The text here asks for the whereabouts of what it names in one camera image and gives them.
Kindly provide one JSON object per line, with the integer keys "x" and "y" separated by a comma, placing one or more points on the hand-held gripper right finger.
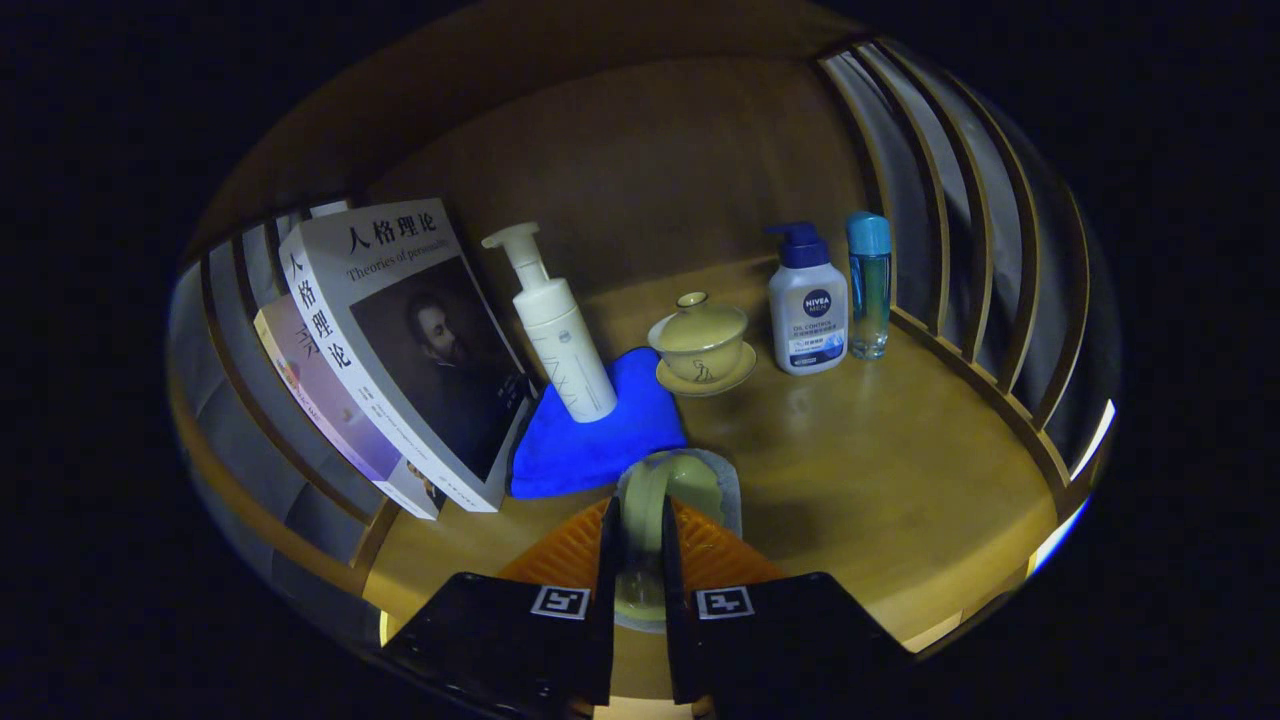
{"x": 672, "y": 620}

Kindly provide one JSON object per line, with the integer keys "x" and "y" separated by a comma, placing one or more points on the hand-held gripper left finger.
{"x": 606, "y": 620}

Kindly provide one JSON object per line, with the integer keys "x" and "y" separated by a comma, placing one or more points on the green soap bar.
{"x": 690, "y": 485}

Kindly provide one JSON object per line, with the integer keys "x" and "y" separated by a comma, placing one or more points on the wooden countertop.
{"x": 880, "y": 470}

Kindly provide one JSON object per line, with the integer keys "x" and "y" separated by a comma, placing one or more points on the brown wooden cabinet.
{"x": 650, "y": 150}

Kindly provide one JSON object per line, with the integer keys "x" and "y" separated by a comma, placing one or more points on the folded blue cloth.
{"x": 590, "y": 455}

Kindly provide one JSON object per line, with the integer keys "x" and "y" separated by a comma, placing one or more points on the yellow saucer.
{"x": 735, "y": 378}

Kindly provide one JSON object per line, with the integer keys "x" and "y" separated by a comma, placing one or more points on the yellow lidded teacup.
{"x": 700, "y": 345}

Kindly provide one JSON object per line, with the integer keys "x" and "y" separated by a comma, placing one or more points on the white bottle with blue pump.
{"x": 808, "y": 320}

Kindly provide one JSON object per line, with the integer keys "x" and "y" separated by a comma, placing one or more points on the purple book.
{"x": 330, "y": 400}

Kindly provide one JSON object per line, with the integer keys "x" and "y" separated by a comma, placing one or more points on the clear bottle with teal cap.
{"x": 869, "y": 290}

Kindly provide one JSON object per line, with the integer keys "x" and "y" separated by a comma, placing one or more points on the thick white book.
{"x": 400, "y": 260}

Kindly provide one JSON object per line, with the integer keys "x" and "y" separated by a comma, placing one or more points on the black backdrop cloth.
{"x": 225, "y": 430}

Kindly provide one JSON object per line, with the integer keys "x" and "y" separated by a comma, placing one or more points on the thin white book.
{"x": 330, "y": 209}

